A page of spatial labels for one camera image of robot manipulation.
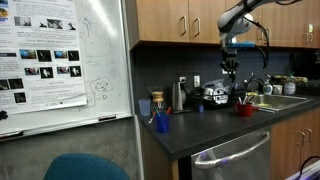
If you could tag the white wall outlet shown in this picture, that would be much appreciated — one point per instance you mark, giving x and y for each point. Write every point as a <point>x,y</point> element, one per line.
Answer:
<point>197,81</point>
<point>182,79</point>

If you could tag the wooden collar glass coffee maker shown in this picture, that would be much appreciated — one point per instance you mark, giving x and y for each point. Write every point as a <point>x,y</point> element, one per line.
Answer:
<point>158,96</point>

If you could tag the whiteboard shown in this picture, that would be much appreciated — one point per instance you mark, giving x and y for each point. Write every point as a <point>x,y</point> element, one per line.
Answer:
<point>106,66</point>

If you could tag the blue label white marker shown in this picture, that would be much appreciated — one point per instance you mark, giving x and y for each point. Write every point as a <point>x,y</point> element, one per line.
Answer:
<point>247,100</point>

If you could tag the wooden cabinet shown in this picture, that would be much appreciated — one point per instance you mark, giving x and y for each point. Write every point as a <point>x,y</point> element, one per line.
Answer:
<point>290,156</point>
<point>160,20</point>

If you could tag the soap dispenser bottle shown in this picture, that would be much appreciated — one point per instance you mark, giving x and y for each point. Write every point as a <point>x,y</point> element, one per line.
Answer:
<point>267,87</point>

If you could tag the white marker red tip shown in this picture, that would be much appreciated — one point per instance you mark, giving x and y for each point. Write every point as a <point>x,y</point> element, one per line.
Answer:
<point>152,117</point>

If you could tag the large research poster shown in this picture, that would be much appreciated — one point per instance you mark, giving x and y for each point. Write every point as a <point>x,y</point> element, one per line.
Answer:
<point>40,50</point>

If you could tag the steel sink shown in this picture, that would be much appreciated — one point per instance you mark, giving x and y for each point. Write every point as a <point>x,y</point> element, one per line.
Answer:
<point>280,101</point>

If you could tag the plain white mug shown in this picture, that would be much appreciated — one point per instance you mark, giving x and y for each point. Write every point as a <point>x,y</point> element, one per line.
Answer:
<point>277,89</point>

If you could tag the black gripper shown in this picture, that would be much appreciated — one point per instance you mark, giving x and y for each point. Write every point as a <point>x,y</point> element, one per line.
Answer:
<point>230,56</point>

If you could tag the white paper wall note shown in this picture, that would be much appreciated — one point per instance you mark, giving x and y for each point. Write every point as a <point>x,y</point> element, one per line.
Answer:
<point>224,71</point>

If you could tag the white grey marker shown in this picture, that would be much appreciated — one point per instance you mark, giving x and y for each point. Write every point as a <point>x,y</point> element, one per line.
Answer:
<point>240,100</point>

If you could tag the black whiteboard magnet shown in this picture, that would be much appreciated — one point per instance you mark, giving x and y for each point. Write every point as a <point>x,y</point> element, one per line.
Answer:
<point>3,114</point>

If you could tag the black cylindrical container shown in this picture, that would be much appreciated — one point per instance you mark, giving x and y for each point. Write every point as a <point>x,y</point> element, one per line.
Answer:
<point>197,96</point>

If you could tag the translucent blue plastic cup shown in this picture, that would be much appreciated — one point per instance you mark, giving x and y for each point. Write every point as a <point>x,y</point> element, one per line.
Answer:
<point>144,107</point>

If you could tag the white marker red cap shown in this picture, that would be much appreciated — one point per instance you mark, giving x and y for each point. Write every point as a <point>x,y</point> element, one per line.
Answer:
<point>263,109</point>

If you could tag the thin black pen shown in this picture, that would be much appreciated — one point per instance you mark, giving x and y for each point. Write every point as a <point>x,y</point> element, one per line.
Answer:
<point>254,98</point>

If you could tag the green marker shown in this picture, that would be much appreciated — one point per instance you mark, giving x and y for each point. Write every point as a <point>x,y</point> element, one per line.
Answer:
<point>157,111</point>

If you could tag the pale yellow cabinet sticker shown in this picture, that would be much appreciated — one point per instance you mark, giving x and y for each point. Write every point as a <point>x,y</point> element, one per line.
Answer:
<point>310,28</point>

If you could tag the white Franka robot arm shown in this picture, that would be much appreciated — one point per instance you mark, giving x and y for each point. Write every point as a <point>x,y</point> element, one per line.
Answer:
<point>233,20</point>

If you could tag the black lid marker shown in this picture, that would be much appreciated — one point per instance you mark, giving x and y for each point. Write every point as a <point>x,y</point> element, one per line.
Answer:
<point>232,79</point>

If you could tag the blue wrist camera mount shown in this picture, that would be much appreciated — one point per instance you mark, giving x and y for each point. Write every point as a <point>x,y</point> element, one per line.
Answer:
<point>241,44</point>

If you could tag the black whiteboard marker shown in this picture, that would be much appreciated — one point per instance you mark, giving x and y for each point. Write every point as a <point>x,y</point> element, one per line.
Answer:
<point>107,117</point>
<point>11,134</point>

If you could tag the steel faucet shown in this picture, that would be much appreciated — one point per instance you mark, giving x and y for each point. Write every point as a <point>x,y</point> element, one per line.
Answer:
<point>255,81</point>

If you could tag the wooden upper cabinet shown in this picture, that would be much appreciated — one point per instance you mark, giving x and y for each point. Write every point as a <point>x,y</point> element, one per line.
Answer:
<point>160,20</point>

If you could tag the wooden lower cabinet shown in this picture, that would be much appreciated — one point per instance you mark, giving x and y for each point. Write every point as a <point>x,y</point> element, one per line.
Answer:
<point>290,156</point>

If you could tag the small red object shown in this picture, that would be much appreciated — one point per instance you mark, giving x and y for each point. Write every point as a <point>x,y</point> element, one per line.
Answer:
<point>168,110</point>

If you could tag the steel dishwasher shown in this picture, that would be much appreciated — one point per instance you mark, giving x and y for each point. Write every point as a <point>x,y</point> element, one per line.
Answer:
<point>253,166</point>

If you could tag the clear bottle white label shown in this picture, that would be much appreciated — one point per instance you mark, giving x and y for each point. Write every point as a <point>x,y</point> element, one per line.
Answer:
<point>289,87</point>

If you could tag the black dish rack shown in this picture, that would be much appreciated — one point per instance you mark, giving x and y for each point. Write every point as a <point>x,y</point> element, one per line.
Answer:
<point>233,97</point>

